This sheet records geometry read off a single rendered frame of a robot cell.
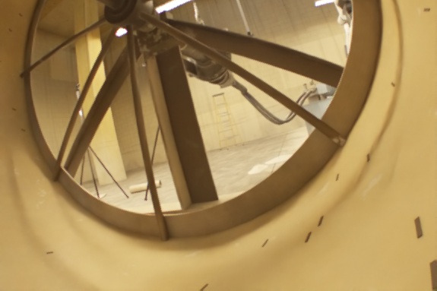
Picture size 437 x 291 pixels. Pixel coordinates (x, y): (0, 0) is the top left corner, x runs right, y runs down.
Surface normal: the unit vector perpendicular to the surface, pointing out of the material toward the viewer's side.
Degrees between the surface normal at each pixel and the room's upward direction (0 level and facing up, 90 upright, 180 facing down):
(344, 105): 90
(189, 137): 90
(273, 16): 90
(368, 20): 90
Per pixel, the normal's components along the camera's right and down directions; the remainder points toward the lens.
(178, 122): -0.30, 0.04
